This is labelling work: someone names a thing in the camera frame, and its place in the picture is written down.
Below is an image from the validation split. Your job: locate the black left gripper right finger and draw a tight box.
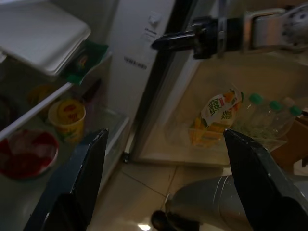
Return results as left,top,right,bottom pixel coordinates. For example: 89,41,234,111
223,128,308,231

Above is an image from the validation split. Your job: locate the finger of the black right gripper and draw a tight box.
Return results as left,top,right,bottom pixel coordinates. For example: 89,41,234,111
151,39,194,50
163,30,193,42

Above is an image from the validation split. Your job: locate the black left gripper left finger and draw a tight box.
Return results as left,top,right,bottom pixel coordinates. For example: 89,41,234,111
24,127,109,231

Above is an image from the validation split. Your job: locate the clear container white lid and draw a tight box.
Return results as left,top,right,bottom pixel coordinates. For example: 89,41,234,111
0,2,92,77

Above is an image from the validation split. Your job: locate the open fridge door white inside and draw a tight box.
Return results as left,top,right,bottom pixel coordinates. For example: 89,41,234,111
134,0,308,168

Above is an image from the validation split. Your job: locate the grey steel fridge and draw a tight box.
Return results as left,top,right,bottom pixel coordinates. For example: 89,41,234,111
0,0,180,183

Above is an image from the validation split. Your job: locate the silver left robot leg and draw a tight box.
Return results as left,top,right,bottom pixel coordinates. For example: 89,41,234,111
151,174,244,231

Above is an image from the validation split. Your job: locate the red bowl plastic wrap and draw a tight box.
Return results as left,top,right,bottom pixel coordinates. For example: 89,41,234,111
0,129,60,180

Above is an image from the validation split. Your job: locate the brown wooden cabinet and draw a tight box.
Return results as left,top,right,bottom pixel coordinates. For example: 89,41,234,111
286,115,308,176

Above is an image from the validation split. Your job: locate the yellow paper cup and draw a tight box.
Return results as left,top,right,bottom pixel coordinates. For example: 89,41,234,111
48,100,86,144

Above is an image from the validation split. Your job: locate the orange juice carton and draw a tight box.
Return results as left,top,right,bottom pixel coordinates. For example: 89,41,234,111
189,88,244,146

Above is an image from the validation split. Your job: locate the clear bottle green cap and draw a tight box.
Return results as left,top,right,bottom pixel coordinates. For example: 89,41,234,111
231,93,268,138
276,105,303,139
259,100,287,139

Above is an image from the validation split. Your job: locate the green snack packet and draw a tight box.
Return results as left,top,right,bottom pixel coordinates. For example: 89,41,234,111
61,39,109,85

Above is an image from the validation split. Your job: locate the yellow food item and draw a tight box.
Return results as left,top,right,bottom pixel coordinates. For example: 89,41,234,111
27,84,57,106

